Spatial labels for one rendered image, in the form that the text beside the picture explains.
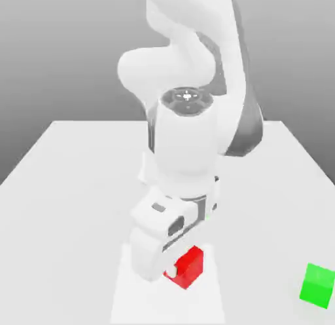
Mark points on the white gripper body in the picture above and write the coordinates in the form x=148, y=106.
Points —
x=146, y=256

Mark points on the small red cube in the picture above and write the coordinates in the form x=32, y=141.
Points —
x=191, y=267

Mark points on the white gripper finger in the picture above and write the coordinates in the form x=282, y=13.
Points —
x=172, y=271

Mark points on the small green cube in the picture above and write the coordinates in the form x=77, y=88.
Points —
x=318, y=287

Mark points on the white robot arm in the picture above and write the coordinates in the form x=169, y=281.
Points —
x=185, y=136

